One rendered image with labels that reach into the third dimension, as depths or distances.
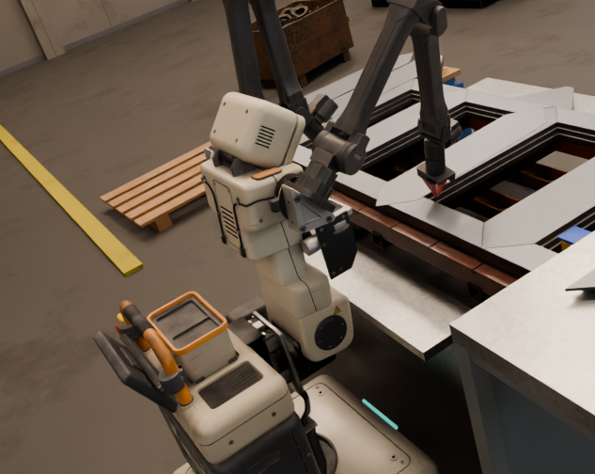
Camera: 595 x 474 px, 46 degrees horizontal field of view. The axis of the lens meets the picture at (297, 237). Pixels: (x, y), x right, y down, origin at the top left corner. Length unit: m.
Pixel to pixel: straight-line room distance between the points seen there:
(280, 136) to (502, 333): 0.71
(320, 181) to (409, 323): 0.56
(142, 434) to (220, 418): 1.41
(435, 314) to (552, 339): 0.74
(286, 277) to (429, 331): 0.41
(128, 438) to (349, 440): 1.14
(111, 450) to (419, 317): 1.57
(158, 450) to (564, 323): 2.00
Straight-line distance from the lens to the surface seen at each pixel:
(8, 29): 12.34
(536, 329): 1.30
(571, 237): 1.82
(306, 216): 1.61
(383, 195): 2.22
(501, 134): 2.46
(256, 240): 1.75
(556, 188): 2.08
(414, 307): 2.02
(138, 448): 3.03
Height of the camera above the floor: 1.87
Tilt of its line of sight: 28 degrees down
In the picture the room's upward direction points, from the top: 18 degrees counter-clockwise
